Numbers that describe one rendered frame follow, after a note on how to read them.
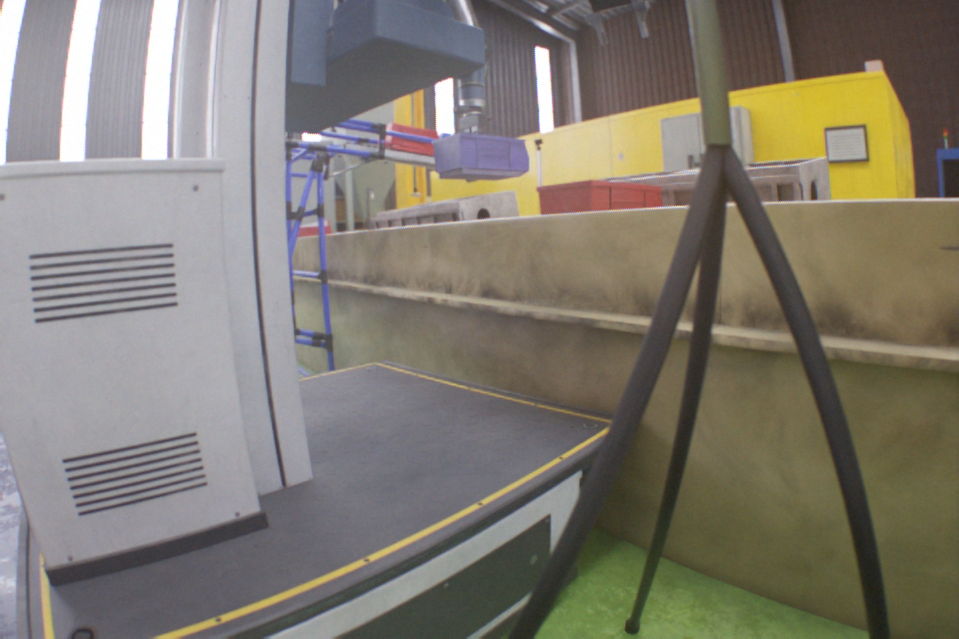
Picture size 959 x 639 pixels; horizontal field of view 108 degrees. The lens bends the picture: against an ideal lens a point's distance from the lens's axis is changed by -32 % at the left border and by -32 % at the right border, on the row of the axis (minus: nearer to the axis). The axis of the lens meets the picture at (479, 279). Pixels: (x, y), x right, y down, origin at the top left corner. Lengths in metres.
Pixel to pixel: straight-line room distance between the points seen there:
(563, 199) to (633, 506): 0.78
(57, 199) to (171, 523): 0.46
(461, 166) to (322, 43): 0.98
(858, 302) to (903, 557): 0.49
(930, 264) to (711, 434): 0.55
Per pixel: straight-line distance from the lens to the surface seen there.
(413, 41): 0.89
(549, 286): 1.31
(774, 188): 1.47
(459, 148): 1.84
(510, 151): 1.98
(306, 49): 0.96
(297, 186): 8.84
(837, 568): 1.13
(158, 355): 0.71
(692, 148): 4.03
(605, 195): 1.27
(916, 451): 0.99
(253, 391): 0.87
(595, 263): 1.20
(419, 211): 2.72
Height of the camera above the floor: 0.77
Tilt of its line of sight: 5 degrees down
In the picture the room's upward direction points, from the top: 2 degrees counter-clockwise
